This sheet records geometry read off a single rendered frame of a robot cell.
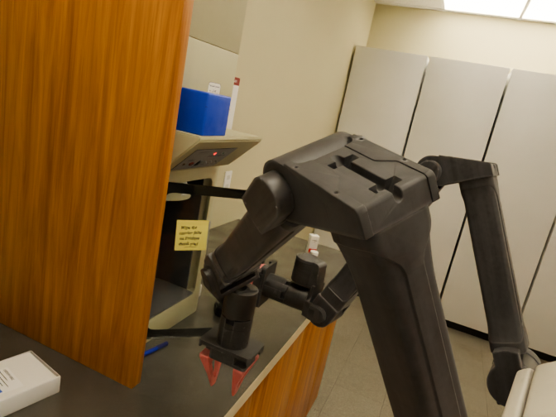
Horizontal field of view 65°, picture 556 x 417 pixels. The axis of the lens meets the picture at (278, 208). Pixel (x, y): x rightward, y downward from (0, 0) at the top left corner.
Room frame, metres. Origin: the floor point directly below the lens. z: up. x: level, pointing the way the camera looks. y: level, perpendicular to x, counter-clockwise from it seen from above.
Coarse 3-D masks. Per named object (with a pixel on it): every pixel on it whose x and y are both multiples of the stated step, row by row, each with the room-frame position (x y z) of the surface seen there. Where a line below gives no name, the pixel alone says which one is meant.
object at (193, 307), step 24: (168, 192) 0.96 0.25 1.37; (192, 192) 0.99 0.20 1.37; (216, 192) 1.01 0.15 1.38; (240, 192) 1.04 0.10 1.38; (168, 216) 0.97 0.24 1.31; (192, 216) 0.99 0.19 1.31; (216, 216) 1.02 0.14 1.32; (240, 216) 1.04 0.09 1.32; (168, 240) 0.97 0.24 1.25; (216, 240) 1.02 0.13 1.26; (168, 264) 0.97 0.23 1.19; (192, 264) 1.00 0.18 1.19; (168, 288) 0.98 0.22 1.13; (192, 288) 1.00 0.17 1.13; (168, 312) 0.98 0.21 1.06; (192, 312) 1.01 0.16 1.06; (216, 312) 1.03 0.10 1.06; (168, 336) 0.98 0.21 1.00; (192, 336) 1.01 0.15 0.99
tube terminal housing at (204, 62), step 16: (192, 48) 1.04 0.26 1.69; (208, 48) 1.10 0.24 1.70; (192, 64) 1.05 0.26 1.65; (208, 64) 1.11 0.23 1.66; (224, 64) 1.18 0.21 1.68; (192, 80) 1.06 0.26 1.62; (208, 80) 1.12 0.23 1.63; (224, 80) 1.20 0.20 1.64; (176, 176) 1.05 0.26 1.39; (192, 176) 1.12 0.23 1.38; (208, 176) 1.20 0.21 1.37
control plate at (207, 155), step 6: (198, 150) 0.95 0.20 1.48; (204, 150) 0.98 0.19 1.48; (210, 150) 1.00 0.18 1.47; (216, 150) 1.03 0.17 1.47; (222, 150) 1.06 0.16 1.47; (228, 150) 1.09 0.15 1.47; (234, 150) 1.12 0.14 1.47; (192, 156) 0.97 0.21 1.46; (198, 156) 0.99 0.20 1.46; (204, 156) 1.02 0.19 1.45; (210, 156) 1.05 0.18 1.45; (216, 156) 1.08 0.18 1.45; (222, 156) 1.11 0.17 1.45; (180, 162) 0.96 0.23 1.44; (186, 162) 0.98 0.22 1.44; (216, 162) 1.13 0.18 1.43; (174, 168) 0.97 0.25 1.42; (180, 168) 1.00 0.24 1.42; (186, 168) 1.02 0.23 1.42
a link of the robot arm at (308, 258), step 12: (300, 252) 0.96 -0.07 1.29; (300, 264) 0.92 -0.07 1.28; (312, 264) 0.91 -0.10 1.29; (324, 264) 0.93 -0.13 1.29; (300, 276) 0.91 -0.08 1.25; (312, 276) 0.91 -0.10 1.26; (324, 276) 0.93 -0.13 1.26; (312, 288) 0.90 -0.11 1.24; (312, 300) 0.90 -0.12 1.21; (312, 312) 0.87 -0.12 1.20; (324, 312) 0.86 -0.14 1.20
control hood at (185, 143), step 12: (180, 132) 0.93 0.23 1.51; (228, 132) 1.13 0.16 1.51; (240, 132) 1.19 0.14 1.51; (180, 144) 0.92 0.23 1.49; (192, 144) 0.91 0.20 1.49; (204, 144) 0.94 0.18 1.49; (216, 144) 0.99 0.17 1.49; (228, 144) 1.05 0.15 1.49; (240, 144) 1.11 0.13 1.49; (252, 144) 1.18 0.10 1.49; (180, 156) 0.92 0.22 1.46; (228, 156) 1.16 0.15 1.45; (192, 168) 1.06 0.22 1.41
